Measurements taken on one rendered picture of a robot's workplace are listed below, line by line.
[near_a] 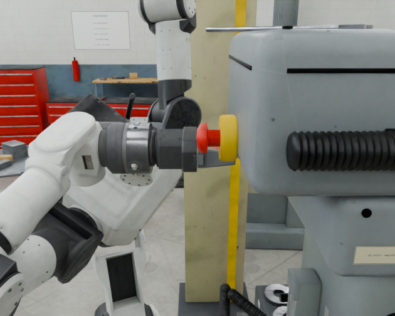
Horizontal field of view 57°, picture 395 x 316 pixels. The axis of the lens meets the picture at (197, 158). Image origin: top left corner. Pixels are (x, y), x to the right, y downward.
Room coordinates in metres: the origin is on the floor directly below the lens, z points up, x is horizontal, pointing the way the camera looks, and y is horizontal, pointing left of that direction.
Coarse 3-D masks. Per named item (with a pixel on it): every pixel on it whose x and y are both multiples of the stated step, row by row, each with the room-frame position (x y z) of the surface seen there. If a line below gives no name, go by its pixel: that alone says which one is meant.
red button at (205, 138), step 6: (204, 126) 0.44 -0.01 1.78; (198, 132) 0.44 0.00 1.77; (204, 132) 0.43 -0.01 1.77; (210, 132) 0.44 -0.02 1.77; (216, 132) 0.44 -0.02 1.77; (198, 138) 0.43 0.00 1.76; (204, 138) 0.43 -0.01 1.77; (210, 138) 0.43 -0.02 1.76; (216, 138) 0.43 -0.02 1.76; (198, 144) 0.43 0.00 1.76; (204, 144) 0.43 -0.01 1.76; (210, 144) 0.44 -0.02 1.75; (216, 144) 0.44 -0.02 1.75; (204, 150) 0.43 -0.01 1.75
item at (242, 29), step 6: (342, 24) 0.47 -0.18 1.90; (348, 24) 0.46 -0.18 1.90; (354, 24) 0.46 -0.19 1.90; (360, 24) 0.45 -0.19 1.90; (366, 24) 0.46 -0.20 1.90; (210, 30) 0.60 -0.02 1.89; (216, 30) 0.60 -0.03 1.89; (222, 30) 0.59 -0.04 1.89; (228, 30) 0.58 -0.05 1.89; (234, 30) 0.58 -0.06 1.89; (240, 30) 0.57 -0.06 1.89; (246, 30) 0.56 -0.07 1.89; (252, 30) 0.56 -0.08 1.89; (258, 30) 0.55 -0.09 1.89
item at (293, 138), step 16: (288, 144) 0.30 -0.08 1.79; (304, 144) 0.28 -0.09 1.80; (320, 144) 0.28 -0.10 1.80; (336, 144) 0.28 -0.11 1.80; (352, 144) 0.29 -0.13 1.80; (368, 144) 0.29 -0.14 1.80; (384, 144) 0.28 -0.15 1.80; (288, 160) 0.30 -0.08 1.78; (304, 160) 0.28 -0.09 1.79; (320, 160) 0.28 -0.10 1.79; (336, 160) 0.28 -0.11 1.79; (352, 160) 0.28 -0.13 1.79; (368, 160) 0.28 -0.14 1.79; (384, 160) 0.28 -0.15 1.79
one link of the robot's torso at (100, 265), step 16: (144, 240) 1.01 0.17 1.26; (96, 256) 0.92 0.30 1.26; (112, 256) 0.94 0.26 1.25; (128, 256) 0.98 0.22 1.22; (144, 256) 0.97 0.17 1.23; (96, 272) 0.90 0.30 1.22; (112, 272) 0.95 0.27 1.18; (128, 272) 0.97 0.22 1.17; (112, 288) 0.94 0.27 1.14; (128, 288) 0.95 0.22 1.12; (112, 304) 0.88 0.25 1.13; (128, 304) 0.90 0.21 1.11; (144, 304) 0.95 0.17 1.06
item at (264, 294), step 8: (256, 288) 0.96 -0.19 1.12; (264, 288) 0.96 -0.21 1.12; (272, 288) 0.94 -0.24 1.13; (280, 288) 0.94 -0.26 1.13; (288, 288) 0.94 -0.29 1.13; (256, 296) 0.95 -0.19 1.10; (264, 296) 0.92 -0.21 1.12; (272, 296) 0.90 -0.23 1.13; (256, 304) 0.94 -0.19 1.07; (264, 304) 0.88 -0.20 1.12; (272, 304) 0.88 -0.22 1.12; (280, 304) 0.87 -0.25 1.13; (264, 312) 0.85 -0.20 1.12; (272, 312) 0.85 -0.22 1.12; (280, 312) 0.84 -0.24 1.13
